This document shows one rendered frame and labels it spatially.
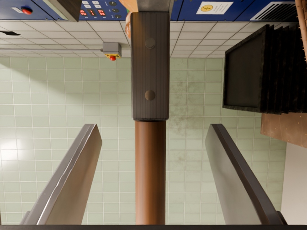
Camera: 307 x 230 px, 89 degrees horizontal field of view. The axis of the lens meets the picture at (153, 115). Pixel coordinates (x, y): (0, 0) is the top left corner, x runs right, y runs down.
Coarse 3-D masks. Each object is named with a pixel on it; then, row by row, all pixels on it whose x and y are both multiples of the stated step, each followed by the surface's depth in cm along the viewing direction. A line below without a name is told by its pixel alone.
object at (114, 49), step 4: (104, 44) 97; (108, 44) 97; (112, 44) 97; (116, 44) 97; (104, 48) 98; (108, 48) 98; (112, 48) 98; (116, 48) 98; (120, 48) 103; (104, 52) 98; (108, 52) 98; (112, 52) 98; (116, 52) 98; (120, 52) 103; (108, 56) 103; (116, 56) 103; (120, 56) 104
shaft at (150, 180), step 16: (144, 128) 14; (160, 128) 14; (144, 144) 14; (160, 144) 14; (144, 160) 14; (160, 160) 14; (144, 176) 14; (160, 176) 14; (144, 192) 14; (160, 192) 14; (144, 208) 14; (160, 208) 15; (144, 224) 14; (160, 224) 15
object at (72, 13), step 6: (54, 0) 34; (60, 0) 35; (66, 0) 37; (72, 0) 39; (78, 0) 41; (60, 6) 36; (66, 6) 37; (72, 6) 39; (78, 6) 42; (66, 12) 38; (72, 12) 40; (78, 12) 42; (72, 18) 41; (78, 18) 43
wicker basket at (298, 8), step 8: (296, 0) 39; (304, 0) 39; (296, 8) 40; (304, 8) 39; (296, 16) 40; (304, 16) 39; (304, 24) 39; (304, 32) 39; (304, 40) 40; (304, 48) 40
